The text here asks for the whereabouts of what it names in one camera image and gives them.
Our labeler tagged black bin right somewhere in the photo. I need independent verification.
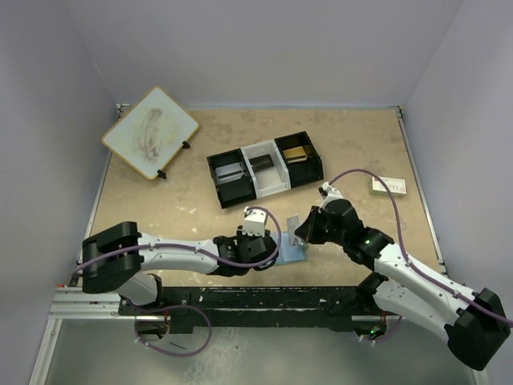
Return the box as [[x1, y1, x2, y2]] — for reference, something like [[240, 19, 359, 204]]
[[274, 132, 324, 188]]

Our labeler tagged white middle bin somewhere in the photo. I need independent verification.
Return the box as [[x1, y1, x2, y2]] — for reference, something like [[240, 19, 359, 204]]
[[240, 140, 291, 199]]

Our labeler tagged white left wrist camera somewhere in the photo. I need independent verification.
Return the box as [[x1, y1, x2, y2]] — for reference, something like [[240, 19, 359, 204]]
[[241, 207, 268, 237]]

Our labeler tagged black bin left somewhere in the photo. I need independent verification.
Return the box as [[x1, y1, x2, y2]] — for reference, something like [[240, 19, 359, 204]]
[[207, 148, 257, 209]]

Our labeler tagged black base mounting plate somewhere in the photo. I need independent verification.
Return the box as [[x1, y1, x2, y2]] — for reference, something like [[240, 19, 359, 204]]
[[119, 286, 394, 337]]

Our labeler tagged yellow rimmed whiteboard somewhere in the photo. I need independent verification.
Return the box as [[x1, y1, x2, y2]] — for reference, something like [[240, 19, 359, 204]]
[[102, 87, 200, 180]]

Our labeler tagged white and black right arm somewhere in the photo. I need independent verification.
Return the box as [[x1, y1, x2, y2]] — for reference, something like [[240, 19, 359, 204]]
[[294, 198, 511, 371]]

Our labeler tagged black bin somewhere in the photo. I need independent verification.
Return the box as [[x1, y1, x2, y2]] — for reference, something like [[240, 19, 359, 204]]
[[274, 132, 324, 188], [207, 148, 257, 209]]

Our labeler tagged gold card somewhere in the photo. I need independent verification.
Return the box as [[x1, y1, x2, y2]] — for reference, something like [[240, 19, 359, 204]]
[[282, 146, 313, 164]]

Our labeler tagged black card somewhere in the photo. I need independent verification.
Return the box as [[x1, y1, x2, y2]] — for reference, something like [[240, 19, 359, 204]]
[[249, 154, 274, 173]]

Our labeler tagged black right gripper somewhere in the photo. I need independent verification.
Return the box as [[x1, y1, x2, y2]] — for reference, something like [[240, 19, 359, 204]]
[[295, 205, 348, 246]]

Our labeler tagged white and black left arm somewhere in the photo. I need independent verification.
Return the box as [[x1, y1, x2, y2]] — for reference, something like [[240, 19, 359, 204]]
[[76, 221, 282, 314]]

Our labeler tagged green leather card holder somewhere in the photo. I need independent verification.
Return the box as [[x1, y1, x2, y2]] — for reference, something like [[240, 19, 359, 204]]
[[275, 232, 307, 265]]

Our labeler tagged white card box red logo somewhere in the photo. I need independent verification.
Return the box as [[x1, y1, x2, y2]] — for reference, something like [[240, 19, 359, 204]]
[[369, 176, 407, 197]]

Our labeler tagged silver VIP card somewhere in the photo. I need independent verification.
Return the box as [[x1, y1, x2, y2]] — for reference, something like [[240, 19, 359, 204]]
[[287, 215, 303, 246], [215, 162, 244, 184]]

